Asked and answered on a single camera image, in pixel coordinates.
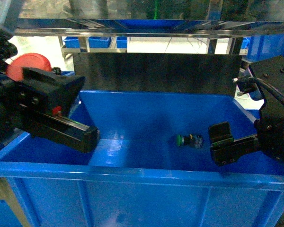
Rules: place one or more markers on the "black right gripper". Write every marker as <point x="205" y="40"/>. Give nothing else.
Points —
<point x="268" y="75"/>

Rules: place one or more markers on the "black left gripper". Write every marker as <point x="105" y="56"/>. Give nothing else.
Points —
<point x="40" y="104"/>

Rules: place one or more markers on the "red mushroom push button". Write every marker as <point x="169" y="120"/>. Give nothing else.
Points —
<point x="28" y="60"/>

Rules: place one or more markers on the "green push button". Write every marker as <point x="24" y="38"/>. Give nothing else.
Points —
<point x="194" y="141"/>

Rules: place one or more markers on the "open blue sorting bin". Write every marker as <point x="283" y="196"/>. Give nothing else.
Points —
<point x="137" y="176"/>

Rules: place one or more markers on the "dark metal back panel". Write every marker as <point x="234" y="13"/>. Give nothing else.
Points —
<point x="159" y="72"/>

